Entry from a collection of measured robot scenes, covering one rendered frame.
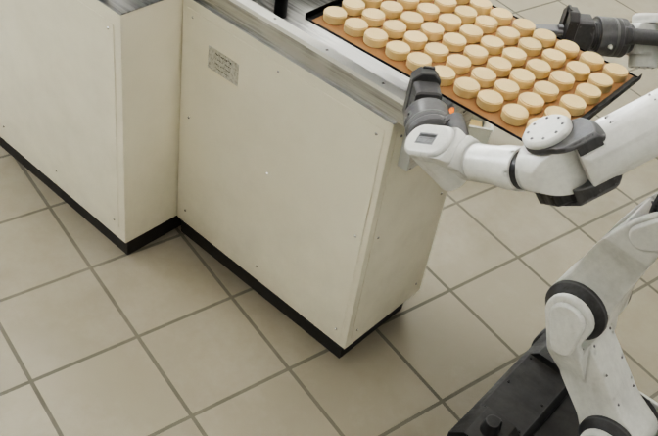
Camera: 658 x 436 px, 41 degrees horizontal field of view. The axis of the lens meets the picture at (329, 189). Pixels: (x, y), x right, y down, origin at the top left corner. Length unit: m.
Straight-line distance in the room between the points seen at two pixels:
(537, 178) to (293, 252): 1.10
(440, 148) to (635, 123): 0.32
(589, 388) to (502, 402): 0.26
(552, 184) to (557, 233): 1.71
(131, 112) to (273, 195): 0.43
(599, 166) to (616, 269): 0.58
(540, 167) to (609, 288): 0.62
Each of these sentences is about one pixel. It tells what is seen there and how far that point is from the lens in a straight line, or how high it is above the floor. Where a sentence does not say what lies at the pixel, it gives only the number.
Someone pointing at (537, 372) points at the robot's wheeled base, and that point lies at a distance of 2.39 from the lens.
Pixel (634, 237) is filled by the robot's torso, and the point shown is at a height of 0.85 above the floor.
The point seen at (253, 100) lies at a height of 0.67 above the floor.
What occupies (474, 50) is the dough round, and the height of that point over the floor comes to 1.02.
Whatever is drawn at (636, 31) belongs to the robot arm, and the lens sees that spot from 2.09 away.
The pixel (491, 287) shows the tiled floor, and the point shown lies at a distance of 2.83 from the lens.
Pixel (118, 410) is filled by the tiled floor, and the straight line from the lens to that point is 2.39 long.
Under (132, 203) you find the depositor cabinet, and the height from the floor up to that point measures 0.23.
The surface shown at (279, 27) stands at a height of 0.90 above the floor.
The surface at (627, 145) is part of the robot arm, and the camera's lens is 1.37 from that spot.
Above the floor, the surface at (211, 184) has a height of 0.31.
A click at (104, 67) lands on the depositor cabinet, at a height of 0.66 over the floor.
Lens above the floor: 1.94
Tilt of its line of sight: 40 degrees down
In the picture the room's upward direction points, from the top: 10 degrees clockwise
